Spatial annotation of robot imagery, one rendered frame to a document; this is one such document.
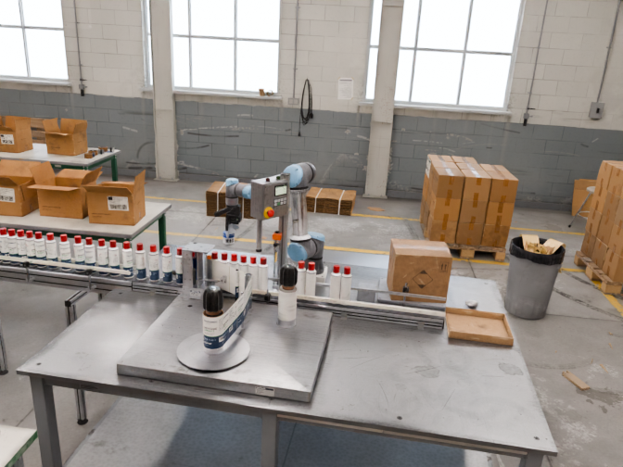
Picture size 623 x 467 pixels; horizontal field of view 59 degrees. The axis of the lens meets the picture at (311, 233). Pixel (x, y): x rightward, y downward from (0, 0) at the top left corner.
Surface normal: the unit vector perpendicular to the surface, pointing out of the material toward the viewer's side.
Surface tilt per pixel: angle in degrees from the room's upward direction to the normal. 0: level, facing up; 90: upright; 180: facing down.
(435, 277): 90
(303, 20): 90
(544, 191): 90
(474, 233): 90
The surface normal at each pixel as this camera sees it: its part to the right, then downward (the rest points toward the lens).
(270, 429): -0.17, 0.33
